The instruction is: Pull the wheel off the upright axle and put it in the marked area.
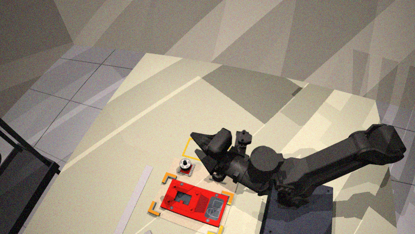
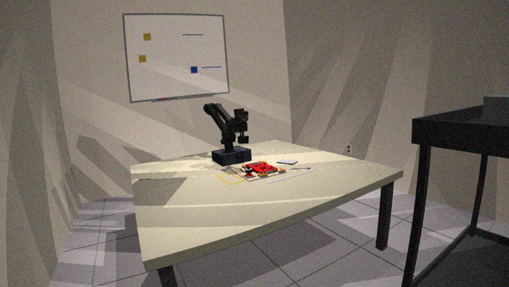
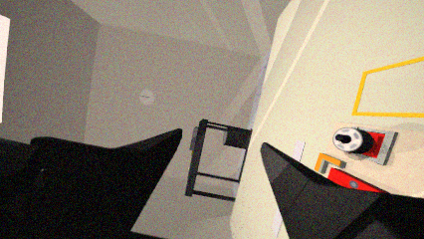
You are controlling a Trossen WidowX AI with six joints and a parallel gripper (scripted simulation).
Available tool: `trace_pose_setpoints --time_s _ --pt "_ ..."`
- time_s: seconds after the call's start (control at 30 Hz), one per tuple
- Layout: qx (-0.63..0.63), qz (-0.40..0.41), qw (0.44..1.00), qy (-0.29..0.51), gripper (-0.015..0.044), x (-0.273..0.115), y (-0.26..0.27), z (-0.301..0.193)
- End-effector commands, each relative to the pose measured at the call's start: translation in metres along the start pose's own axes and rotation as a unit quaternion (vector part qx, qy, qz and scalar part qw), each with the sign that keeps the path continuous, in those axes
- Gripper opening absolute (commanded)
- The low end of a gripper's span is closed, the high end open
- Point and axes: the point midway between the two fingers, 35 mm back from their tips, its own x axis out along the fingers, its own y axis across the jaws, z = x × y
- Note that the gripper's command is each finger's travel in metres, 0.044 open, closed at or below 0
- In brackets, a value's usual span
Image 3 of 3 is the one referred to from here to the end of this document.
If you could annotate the red flat plate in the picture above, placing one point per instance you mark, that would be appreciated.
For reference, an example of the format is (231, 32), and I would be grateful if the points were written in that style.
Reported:
(346, 179)

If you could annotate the yellow rectangular outline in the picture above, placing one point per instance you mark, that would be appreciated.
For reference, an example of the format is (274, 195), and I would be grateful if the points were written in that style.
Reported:
(361, 86)

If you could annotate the black and grey toy wheel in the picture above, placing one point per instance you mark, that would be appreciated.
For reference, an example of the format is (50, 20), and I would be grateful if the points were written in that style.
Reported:
(361, 140)

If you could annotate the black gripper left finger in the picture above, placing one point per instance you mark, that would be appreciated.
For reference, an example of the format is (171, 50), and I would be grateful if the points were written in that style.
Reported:
(127, 174)

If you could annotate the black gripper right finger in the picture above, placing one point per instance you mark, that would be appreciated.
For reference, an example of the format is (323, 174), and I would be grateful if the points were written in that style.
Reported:
(314, 207)

